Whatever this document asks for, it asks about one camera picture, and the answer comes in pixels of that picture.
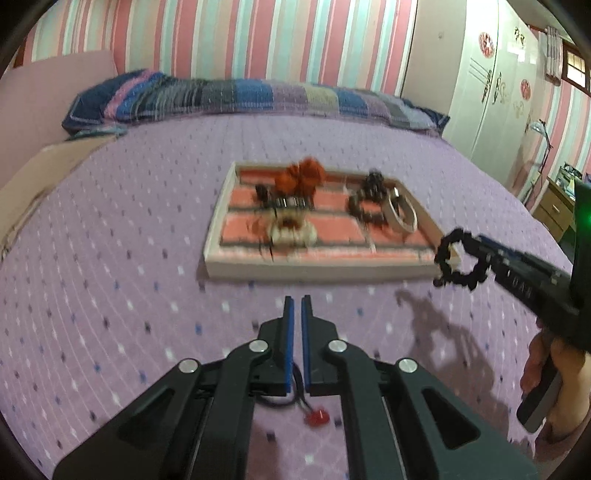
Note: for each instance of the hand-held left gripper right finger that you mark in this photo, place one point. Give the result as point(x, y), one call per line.
point(305, 341)

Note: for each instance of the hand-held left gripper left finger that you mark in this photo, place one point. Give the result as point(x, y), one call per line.
point(288, 341)

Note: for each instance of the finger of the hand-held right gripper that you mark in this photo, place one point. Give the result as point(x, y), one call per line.
point(517, 256)
point(540, 290)

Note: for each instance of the black scrunchie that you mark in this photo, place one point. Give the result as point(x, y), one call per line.
point(445, 258)

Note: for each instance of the brick pattern tray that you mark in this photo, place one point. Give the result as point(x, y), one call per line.
point(332, 258)

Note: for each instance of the dark hair clips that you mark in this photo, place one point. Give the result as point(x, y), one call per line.
point(264, 194)

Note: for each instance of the person's right hand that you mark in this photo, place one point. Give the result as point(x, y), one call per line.
point(575, 392)

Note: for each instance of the wooden nightstand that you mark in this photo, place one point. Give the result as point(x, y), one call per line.
point(551, 207)

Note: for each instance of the white bangle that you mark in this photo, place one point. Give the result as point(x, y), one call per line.
point(401, 214)

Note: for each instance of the desk lamp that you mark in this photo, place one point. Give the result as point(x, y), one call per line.
point(540, 129)

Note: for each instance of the white wardrobe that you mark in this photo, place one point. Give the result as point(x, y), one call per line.
point(471, 115)

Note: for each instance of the orange scrunchie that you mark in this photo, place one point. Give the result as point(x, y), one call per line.
point(300, 180)

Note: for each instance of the red round wardrobe sticker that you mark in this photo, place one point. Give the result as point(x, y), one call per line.
point(485, 44)
point(525, 87)

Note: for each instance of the purple dotted bedspread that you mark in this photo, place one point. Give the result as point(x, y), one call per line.
point(115, 277)

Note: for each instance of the brown framed window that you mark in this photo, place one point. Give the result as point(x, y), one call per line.
point(577, 69)

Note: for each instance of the long patchwork pillow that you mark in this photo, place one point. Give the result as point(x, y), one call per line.
point(240, 99)

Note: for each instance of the pink headboard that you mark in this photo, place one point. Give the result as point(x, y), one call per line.
point(51, 101)

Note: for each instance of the grey ribbed wall fixture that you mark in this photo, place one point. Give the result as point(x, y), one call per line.
point(553, 55)

